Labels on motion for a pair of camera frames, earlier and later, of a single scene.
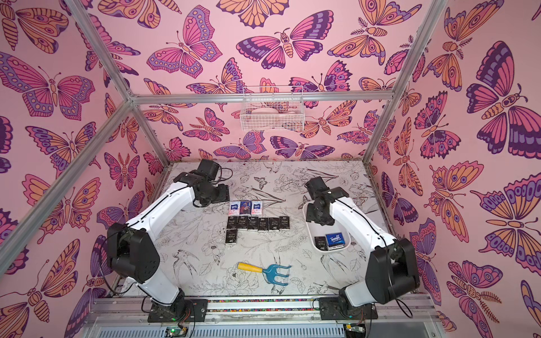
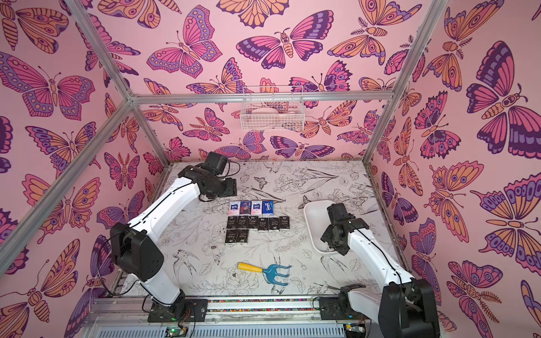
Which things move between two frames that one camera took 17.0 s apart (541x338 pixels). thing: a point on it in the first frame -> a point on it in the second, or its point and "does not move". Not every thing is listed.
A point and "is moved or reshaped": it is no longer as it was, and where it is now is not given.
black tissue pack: x=284 y=222 does not move
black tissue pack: x=242 y=222 does not move
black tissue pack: x=253 y=222 does not move
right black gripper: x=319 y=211 -> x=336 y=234
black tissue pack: x=274 y=223 does not move
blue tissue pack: x=336 y=240 is moved or reshaped
